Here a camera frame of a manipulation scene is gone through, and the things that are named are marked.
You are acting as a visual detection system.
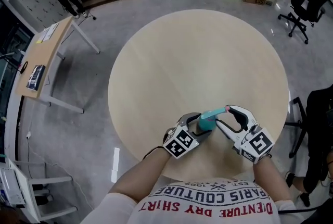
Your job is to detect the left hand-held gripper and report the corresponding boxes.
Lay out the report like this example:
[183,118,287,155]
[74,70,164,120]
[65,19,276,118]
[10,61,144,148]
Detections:
[162,113,213,160]

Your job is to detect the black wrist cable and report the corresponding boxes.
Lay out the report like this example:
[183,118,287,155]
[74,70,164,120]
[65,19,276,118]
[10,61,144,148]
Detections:
[142,146,165,161]

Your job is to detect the paper sheets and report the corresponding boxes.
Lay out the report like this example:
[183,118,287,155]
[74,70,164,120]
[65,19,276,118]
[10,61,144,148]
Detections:
[36,22,60,43]

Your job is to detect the blue book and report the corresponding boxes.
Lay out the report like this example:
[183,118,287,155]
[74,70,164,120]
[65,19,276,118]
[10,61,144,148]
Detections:
[25,64,46,91]

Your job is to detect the person's right forearm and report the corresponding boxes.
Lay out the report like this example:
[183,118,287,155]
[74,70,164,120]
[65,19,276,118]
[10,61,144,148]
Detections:
[252,157,292,202]

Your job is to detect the black swivel stool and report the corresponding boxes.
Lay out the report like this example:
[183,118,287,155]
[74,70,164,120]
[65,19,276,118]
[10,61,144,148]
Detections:
[285,96,310,158]

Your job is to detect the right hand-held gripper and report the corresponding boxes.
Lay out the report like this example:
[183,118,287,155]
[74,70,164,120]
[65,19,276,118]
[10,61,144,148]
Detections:
[215,105,275,165]

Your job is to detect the person's left forearm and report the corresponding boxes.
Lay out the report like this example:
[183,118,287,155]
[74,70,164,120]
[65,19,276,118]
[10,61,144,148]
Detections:
[109,151,171,203]

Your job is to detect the white metal rack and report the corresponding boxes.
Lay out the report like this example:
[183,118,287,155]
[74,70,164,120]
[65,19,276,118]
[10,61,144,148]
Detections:
[0,157,79,224]

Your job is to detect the white locker cabinet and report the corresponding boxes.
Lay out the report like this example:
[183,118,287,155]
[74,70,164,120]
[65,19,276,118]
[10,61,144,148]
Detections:
[9,0,68,33]

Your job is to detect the wooden desk white legs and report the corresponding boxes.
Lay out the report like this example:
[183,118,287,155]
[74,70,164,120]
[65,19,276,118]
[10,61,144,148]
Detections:
[15,16,101,114]

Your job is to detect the white printed t-shirt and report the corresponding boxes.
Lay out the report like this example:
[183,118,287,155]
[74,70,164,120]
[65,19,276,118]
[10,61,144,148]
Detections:
[80,177,304,224]

